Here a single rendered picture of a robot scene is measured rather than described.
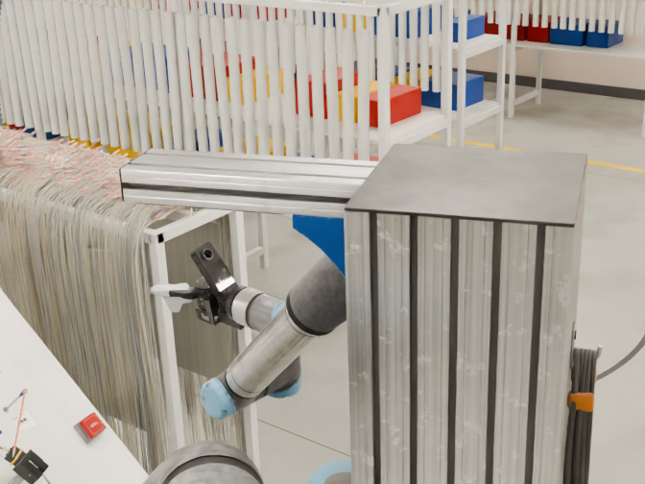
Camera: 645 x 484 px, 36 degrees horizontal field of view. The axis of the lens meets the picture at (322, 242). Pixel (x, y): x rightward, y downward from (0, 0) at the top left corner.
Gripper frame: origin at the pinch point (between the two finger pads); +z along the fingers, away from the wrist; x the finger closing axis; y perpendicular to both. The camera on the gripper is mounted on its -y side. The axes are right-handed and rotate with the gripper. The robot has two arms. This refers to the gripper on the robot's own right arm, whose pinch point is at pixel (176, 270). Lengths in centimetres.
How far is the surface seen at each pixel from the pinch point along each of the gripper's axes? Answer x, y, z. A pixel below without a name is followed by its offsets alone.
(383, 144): 207, 76, 122
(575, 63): 728, 232, 322
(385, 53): 214, 35, 121
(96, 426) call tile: -11, 48, 32
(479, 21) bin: 439, 97, 229
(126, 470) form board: -10, 60, 26
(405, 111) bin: 245, 76, 139
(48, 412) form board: -18, 42, 39
